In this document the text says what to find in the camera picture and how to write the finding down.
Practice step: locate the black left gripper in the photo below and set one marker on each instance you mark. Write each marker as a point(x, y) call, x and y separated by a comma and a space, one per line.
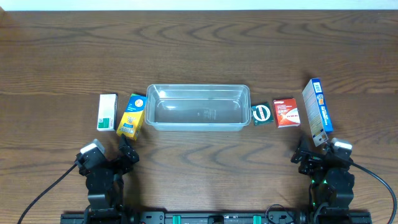
point(115, 162)

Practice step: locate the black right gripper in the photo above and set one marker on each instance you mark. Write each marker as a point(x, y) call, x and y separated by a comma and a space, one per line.
point(313, 158)

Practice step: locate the red white medicine box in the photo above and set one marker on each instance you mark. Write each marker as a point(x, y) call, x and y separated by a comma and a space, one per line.
point(286, 113)

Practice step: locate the blue Kool Fever box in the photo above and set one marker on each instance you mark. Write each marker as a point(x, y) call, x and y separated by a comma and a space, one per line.
point(317, 111)

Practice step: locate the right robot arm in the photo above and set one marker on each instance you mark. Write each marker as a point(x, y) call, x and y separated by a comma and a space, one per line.
point(331, 188)

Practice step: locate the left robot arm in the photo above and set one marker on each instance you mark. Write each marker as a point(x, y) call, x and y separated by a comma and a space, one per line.
point(104, 177)

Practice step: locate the clear plastic container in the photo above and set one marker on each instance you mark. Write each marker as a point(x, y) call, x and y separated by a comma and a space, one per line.
point(198, 107)

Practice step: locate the yellow Woods syrup box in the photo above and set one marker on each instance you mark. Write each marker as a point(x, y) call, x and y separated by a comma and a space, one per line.
point(133, 117)

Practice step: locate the white green Panadol box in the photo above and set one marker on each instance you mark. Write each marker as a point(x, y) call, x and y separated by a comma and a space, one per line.
point(107, 112)

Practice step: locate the small green round-logo box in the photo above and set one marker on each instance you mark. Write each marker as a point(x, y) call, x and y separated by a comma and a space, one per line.
point(261, 114)

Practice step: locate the black mounting rail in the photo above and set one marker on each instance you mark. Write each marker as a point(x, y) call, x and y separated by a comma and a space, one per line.
point(273, 216)

